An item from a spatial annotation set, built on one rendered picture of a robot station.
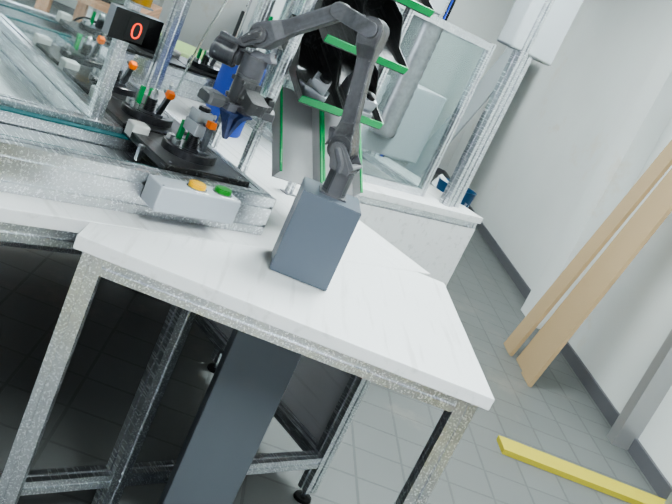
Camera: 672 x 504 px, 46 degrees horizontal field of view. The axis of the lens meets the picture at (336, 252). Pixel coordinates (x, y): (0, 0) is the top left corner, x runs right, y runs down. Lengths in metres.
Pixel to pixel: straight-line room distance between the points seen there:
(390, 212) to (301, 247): 1.48
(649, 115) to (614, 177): 0.45
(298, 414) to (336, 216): 1.11
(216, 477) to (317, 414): 0.70
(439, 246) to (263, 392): 1.79
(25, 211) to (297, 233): 0.57
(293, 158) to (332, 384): 0.83
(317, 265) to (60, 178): 0.58
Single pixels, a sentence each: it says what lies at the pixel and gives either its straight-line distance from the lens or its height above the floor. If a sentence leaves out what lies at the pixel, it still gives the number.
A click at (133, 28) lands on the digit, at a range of 1.97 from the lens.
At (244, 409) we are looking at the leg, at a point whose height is 0.51.
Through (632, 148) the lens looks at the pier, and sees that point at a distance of 5.67.
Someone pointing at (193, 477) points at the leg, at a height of 0.29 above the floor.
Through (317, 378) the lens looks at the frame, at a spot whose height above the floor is 0.34.
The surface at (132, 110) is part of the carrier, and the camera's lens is 2.18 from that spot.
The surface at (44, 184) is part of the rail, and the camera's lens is 1.72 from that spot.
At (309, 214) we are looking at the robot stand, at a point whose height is 1.01.
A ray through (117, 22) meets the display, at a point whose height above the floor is 1.21.
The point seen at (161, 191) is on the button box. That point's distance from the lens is 1.74.
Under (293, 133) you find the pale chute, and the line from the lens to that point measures 2.17.
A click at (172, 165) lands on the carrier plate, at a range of 1.88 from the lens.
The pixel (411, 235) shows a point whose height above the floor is 0.71.
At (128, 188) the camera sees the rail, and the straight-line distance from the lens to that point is 1.79.
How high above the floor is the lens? 1.45
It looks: 16 degrees down
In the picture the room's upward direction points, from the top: 25 degrees clockwise
